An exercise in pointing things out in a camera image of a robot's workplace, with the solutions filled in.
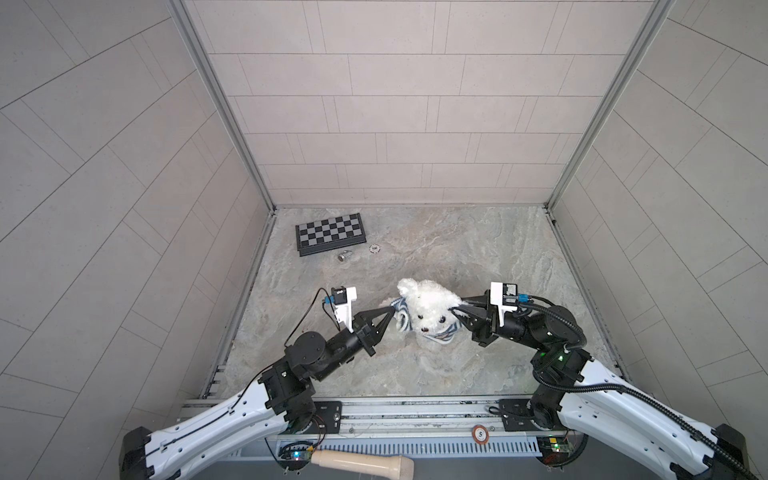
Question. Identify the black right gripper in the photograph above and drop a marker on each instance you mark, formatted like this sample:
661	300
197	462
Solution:
486	329

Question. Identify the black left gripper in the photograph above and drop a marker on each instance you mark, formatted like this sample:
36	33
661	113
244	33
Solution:
368	338

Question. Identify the blue white striped knit sweater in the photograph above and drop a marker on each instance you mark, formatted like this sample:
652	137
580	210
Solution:
441	329

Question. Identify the white plush teddy bear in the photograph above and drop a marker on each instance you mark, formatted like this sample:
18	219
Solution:
427	296

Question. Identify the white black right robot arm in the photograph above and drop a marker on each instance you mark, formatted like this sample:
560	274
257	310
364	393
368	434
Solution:
562	364

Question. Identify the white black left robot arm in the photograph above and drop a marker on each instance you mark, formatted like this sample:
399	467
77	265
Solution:
278	400

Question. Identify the folded black chess board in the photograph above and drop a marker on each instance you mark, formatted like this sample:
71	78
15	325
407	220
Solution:
330	234

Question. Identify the red round sticker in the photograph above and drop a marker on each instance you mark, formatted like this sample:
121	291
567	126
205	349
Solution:
480	434

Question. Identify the left green circuit board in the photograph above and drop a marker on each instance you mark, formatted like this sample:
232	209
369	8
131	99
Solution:
295	456

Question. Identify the green circuit board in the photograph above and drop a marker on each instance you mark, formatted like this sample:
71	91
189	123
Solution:
295	456
554	449

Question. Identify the right green circuit board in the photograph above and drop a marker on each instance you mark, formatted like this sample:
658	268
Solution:
554	449

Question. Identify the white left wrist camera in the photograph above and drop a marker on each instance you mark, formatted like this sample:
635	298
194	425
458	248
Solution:
341	299

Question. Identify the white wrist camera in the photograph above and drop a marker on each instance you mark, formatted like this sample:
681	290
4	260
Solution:
506	304
341	299

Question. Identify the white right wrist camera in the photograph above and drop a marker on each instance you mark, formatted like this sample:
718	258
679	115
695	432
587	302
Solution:
506	304

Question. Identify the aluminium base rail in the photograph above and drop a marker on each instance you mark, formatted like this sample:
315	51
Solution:
420	420

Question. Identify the beige wooden handle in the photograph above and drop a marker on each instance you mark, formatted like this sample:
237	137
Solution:
393	468

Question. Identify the aluminium corner frame post right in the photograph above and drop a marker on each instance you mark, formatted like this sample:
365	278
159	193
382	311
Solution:
647	32

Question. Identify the aluminium corner frame post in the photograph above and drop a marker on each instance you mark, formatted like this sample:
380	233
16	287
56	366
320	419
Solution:
647	32
181	15

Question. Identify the aluminium corner frame post left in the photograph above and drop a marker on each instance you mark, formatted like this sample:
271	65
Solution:
181	15

